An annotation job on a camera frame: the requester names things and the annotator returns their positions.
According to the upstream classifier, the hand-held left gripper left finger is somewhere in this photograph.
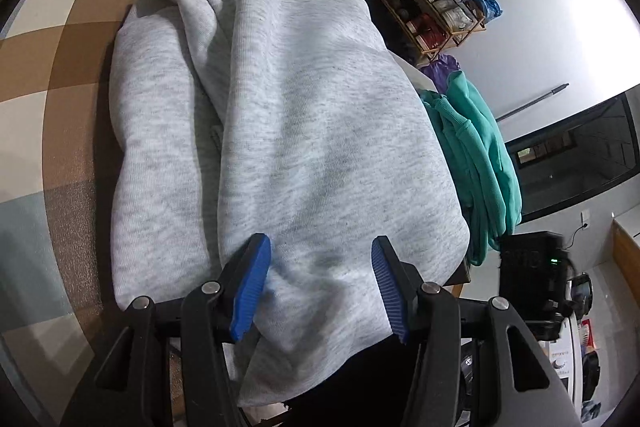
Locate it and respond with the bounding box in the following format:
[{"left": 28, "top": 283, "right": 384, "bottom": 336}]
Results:
[{"left": 60, "top": 233, "right": 273, "bottom": 427}]

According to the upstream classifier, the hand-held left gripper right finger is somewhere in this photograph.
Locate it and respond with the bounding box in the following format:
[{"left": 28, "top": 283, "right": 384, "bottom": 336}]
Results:
[{"left": 371, "top": 235, "right": 583, "bottom": 427}]

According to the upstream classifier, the light grey hoodie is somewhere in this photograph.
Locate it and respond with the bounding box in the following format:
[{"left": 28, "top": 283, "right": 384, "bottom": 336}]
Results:
[{"left": 107, "top": 0, "right": 471, "bottom": 410}]

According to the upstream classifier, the white appliance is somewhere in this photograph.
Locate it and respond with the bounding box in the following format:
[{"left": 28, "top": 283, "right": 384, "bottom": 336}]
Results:
[{"left": 545, "top": 317, "right": 601, "bottom": 423}]

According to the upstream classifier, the wooden cabinet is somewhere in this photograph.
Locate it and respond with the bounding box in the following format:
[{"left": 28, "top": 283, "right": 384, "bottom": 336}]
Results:
[{"left": 611, "top": 217, "right": 640, "bottom": 288}]

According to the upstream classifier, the black television screen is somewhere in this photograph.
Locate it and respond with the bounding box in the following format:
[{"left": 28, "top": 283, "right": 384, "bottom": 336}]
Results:
[{"left": 505, "top": 92, "right": 640, "bottom": 223}]

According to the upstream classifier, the teal sweatshirt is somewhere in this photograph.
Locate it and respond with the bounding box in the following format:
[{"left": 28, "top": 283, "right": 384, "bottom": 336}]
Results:
[{"left": 419, "top": 69, "right": 523, "bottom": 268}]

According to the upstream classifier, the metal rod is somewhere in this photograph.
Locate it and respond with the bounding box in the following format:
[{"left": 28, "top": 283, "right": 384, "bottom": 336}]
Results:
[{"left": 495, "top": 82, "right": 571, "bottom": 122}]

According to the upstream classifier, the purple garment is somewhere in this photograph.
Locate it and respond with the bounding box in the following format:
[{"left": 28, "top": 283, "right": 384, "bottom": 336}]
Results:
[{"left": 419, "top": 53, "right": 461, "bottom": 95}]

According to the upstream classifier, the blue bag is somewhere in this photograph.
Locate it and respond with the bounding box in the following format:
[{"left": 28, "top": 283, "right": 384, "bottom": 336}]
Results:
[{"left": 467, "top": 0, "right": 503, "bottom": 22}]

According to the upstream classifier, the dark bag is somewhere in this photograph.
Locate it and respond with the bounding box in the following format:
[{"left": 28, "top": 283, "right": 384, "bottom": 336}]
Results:
[{"left": 359, "top": 0, "right": 422, "bottom": 64}]

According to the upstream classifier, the checked tablecloth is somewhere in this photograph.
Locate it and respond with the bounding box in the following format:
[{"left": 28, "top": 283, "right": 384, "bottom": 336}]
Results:
[{"left": 0, "top": 0, "right": 301, "bottom": 408}]

